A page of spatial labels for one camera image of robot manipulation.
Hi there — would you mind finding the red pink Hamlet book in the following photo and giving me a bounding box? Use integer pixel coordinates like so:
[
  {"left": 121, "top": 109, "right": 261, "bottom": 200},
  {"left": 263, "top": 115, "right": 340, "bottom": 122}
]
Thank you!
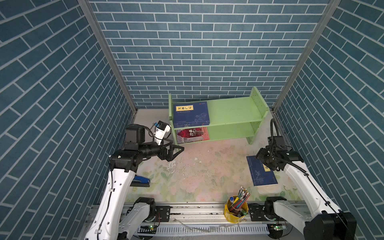
[{"left": 176, "top": 127, "right": 210, "bottom": 144}]

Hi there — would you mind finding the blue book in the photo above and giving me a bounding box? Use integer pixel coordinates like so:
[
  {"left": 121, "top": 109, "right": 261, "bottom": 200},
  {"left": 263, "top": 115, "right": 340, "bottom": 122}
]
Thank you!
[
  {"left": 247, "top": 156, "right": 278, "bottom": 187},
  {"left": 173, "top": 102, "right": 210, "bottom": 128}
]

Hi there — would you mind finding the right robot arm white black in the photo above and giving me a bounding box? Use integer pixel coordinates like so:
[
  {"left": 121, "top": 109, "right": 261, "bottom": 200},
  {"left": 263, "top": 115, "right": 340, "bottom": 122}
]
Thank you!
[{"left": 256, "top": 136, "right": 357, "bottom": 240}]

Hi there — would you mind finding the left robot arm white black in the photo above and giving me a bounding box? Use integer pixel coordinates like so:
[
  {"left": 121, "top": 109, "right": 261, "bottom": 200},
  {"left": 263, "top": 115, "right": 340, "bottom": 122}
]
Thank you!
[{"left": 85, "top": 121, "right": 184, "bottom": 240}]

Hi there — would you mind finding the blue stapler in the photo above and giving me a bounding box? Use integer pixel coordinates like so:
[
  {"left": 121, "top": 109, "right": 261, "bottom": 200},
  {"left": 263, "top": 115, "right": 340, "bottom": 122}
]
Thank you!
[{"left": 130, "top": 176, "right": 151, "bottom": 188}]

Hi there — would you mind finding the green wooden shelf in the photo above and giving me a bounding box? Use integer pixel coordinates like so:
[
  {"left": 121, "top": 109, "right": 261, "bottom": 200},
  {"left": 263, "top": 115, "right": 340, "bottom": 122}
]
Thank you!
[{"left": 169, "top": 88, "right": 270, "bottom": 145}]

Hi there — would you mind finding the yellow pen cup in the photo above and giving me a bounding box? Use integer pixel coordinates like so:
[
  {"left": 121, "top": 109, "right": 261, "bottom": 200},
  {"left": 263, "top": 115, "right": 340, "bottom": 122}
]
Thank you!
[{"left": 224, "top": 196, "right": 249, "bottom": 224}]

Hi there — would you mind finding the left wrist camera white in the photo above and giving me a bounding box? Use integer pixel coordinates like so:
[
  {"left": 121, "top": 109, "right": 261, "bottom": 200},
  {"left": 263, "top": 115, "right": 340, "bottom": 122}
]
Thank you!
[{"left": 154, "top": 121, "right": 171, "bottom": 146}]

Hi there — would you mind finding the black corrugated cable right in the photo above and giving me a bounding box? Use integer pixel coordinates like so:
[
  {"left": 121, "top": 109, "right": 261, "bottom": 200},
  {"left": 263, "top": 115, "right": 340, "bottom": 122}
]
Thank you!
[{"left": 269, "top": 118, "right": 310, "bottom": 176}]

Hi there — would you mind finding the aluminium corner post right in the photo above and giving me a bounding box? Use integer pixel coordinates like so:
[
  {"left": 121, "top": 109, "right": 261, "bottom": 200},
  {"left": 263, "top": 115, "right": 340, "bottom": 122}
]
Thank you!
[{"left": 272, "top": 0, "right": 341, "bottom": 114}]

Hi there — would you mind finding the aluminium corner post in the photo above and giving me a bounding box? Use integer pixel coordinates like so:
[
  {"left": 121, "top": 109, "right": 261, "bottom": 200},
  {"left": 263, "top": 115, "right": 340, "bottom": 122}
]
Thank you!
[
  {"left": 78, "top": 0, "right": 138, "bottom": 115},
  {"left": 272, "top": 0, "right": 341, "bottom": 114}
]

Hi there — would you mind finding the aluminium corner post left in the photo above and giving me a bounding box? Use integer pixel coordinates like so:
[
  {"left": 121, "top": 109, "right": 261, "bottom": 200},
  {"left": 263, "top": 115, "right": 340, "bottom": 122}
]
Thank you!
[{"left": 78, "top": 0, "right": 138, "bottom": 115}]

